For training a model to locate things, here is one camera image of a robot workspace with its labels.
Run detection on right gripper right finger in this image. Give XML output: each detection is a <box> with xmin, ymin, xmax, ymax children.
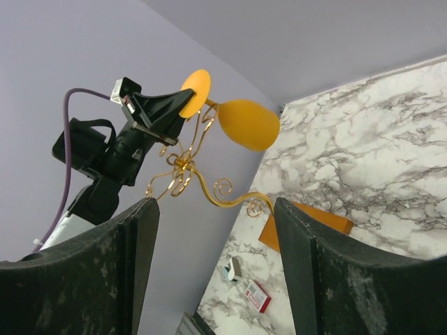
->
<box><xmin>274</xmin><ymin>198</ymin><xmax>446</xmax><ymax>334</ymax></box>

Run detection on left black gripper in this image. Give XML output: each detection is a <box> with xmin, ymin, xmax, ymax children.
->
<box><xmin>115</xmin><ymin>89</ymin><xmax>195</xmax><ymax>164</ymax></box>

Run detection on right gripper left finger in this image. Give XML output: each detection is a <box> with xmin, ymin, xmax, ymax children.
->
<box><xmin>1</xmin><ymin>198</ymin><xmax>160</xmax><ymax>334</ymax></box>

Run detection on yellow plastic wine glass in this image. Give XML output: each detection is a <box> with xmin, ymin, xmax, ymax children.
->
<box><xmin>179</xmin><ymin>69</ymin><xmax>280</xmax><ymax>151</ymax></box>

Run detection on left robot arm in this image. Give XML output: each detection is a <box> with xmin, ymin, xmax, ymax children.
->
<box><xmin>34</xmin><ymin>86</ymin><xmax>195</xmax><ymax>251</ymax></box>

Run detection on small red white box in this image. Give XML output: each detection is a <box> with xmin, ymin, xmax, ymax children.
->
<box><xmin>244</xmin><ymin>280</ymin><xmax>272</xmax><ymax>313</ymax></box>

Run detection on small white blue object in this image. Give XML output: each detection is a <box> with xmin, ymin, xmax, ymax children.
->
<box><xmin>222</xmin><ymin>256</ymin><xmax>242</xmax><ymax>283</ymax></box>

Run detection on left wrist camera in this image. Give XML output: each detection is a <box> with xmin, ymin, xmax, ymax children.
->
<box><xmin>110</xmin><ymin>77</ymin><xmax>142</xmax><ymax>105</ymax></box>

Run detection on gold wire glass rack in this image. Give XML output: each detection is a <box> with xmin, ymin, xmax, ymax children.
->
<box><xmin>145</xmin><ymin>104</ymin><xmax>353</xmax><ymax>254</ymax></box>

